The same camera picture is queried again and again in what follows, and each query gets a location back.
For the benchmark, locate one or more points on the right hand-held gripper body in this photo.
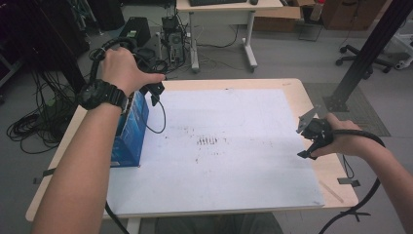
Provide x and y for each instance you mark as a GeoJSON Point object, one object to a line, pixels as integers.
{"type": "Point", "coordinates": [316, 130]}

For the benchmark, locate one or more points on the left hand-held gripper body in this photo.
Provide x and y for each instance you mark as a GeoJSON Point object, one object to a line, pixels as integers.
{"type": "Point", "coordinates": [152, 63]}

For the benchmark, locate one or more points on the blue cardboard box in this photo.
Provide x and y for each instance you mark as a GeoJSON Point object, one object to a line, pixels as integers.
{"type": "Point", "coordinates": [131, 136]}

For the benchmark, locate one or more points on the person's left hand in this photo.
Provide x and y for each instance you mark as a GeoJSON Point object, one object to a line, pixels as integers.
{"type": "Point", "coordinates": [125, 73]}

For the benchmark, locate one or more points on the person's right hand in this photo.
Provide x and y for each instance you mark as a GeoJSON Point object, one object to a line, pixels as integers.
{"type": "Point", "coordinates": [345, 139]}

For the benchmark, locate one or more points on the open grey computer case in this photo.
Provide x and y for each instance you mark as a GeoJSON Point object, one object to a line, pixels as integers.
{"type": "Point", "coordinates": [173, 40]}

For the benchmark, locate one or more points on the black computer tower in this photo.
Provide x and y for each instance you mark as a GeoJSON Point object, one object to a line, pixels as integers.
{"type": "Point", "coordinates": [136, 29]}

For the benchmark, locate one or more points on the grey floor mat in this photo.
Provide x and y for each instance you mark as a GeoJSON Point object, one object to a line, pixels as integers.
{"type": "Point", "coordinates": [360, 107]}

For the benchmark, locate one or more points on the black wristwatch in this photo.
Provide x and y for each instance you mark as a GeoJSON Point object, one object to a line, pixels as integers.
{"type": "Point", "coordinates": [100, 95]}

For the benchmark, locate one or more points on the black office chair base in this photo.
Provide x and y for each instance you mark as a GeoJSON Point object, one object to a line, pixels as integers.
{"type": "Point", "coordinates": [357, 58]}

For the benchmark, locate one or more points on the white foam board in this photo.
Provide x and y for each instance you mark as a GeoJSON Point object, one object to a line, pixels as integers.
{"type": "Point", "coordinates": [227, 169]}

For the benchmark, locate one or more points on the black keyboard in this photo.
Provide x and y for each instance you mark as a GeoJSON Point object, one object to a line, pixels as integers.
{"type": "Point", "coordinates": [217, 2]}

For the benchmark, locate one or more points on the white office desk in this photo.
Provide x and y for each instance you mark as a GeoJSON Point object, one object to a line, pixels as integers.
{"type": "Point", "coordinates": [227, 11]}

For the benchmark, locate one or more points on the flat brown cardboard box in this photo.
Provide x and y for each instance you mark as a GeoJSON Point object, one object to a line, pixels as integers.
{"type": "Point", "coordinates": [276, 19]}

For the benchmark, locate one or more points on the black computer mouse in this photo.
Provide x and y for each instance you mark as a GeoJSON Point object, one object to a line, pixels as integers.
{"type": "Point", "coordinates": [254, 1]}

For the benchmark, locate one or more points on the large brown cardboard box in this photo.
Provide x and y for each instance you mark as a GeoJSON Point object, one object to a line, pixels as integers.
{"type": "Point", "coordinates": [350, 14]}

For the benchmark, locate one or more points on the white table leg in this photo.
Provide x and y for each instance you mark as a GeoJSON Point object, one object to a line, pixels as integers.
{"type": "Point", "coordinates": [133, 226]}

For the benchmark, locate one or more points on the black aluminium post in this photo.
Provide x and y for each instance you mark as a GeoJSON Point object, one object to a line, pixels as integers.
{"type": "Point", "coordinates": [367, 53]}

